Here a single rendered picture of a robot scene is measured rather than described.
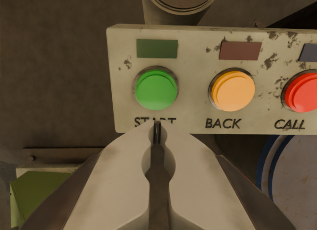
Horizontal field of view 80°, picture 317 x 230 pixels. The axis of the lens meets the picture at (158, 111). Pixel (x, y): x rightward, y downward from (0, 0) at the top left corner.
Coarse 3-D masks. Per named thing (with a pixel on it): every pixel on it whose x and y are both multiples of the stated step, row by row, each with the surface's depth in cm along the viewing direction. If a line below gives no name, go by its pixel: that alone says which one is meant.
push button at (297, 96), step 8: (296, 80) 18; (304, 80) 18; (312, 80) 18; (288, 88) 19; (296, 88) 18; (304, 88) 18; (312, 88) 18; (288, 96) 19; (296, 96) 18; (304, 96) 18; (312, 96) 18; (288, 104) 19; (296, 104) 19; (304, 104) 19; (312, 104) 19; (304, 112) 20
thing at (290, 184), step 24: (240, 144) 57; (264, 144) 47; (288, 144) 38; (312, 144) 38; (240, 168) 62; (264, 168) 40; (288, 168) 39; (312, 168) 39; (264, 192) 41; (288, 192) 39; (312, 192) 40; (288, 216) 40; (312, 216) 40
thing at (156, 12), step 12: (144, 0) 29; (156, 0) 26; (168, 0) 25; (180, 0) 25; (192, 0) 25; (204, 0) 25; (144, 12) 36; (156, 12) 28; (168, 12) 26; (180, 12) 26; (192, 12) 26; (204, 12) 29; (156, 24) 34; (168, 24) 31; (180, 24) 30; (192, 24) 32
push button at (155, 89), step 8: (152, 72) 17; (160, 72) 17; (144, 80) 17; (152, 80) 17; (160, 80) 17; (168, 80) 17; (136, 88) 18; (144, 88) 18; (152, 88) 18; (160, 88) 18; (168, 88) 18; (176, 88) 18; (136, 96) 18; (144, 96) 18; (152, 96) 18; (160, 96) 18; (168, 96) 18; (144, 104) 18; (152, 104) 18; (160, 104) 18; (168, 104) 19
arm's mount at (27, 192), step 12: (24, 180) 63; (36, 180) 63; (48, 180) 64; (60, 180) 64; (12, 192) 57; (24, 192) 56; (36, 192) 57; (48, 192) 57; (12, 204) 58; (24, 204) 51; (36, 204) 51; (12, 216) 59; (24, 216) 47
